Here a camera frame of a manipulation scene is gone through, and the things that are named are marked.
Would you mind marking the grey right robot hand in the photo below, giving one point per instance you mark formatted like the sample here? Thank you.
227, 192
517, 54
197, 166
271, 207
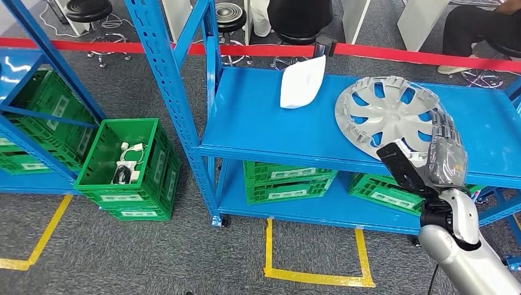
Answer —
447, 163

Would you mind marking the grey plastic wheel hubcap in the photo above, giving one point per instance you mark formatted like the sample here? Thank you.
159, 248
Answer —
392, 118

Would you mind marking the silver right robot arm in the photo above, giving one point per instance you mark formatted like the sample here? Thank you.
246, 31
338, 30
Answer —
464, 252

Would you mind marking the blue metal shelf rack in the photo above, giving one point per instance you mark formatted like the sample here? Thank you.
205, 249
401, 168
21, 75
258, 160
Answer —
252, 122
513, 262
57, 61

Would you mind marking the white plastic cover part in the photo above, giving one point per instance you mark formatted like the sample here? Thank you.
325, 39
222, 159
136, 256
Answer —
301, 83

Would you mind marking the red barrier belt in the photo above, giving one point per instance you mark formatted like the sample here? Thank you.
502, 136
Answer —
101, 46
407, 55

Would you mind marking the black stool chrome base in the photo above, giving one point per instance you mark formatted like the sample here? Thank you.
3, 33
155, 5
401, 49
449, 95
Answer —
509, 49
299, 38

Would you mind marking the person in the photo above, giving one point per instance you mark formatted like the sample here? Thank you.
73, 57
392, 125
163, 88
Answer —
468, 32
299, 16

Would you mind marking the white desk panel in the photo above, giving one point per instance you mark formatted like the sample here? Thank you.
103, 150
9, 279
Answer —
177, 16
419, 20
354, 16

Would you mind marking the open green plastic crate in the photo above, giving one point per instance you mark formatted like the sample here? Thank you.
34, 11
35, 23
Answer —
101, 138

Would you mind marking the black smooth seat stool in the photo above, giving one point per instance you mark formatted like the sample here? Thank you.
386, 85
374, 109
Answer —
87, 10

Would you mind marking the large tilted green crate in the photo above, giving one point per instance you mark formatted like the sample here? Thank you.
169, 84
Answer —
36, 102

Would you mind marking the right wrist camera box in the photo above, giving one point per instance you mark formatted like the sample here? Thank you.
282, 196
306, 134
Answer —
401, 169

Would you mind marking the black stanchion post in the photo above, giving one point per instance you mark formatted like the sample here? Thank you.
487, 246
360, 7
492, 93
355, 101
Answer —
324, 44

